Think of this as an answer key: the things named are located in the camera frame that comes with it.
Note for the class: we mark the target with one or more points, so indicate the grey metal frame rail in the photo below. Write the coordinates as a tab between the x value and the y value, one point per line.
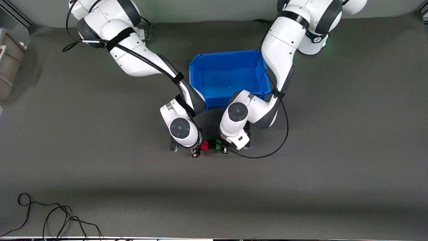
16	12

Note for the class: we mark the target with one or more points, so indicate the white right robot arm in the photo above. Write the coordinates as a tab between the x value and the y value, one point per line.
133	57

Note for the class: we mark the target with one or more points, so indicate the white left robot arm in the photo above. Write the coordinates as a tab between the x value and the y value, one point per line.
284	50

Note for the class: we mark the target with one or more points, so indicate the red cube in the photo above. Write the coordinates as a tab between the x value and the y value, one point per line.
204	145

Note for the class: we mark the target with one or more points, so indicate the green cube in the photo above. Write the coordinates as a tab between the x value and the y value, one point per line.
218	145

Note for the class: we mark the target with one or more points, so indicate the beige box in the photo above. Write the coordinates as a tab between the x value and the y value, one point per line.
8	63

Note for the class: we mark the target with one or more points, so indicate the black cube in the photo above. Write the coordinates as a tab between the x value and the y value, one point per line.
211	145

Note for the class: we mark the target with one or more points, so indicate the blue plastic bin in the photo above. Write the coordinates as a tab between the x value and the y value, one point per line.
227	75

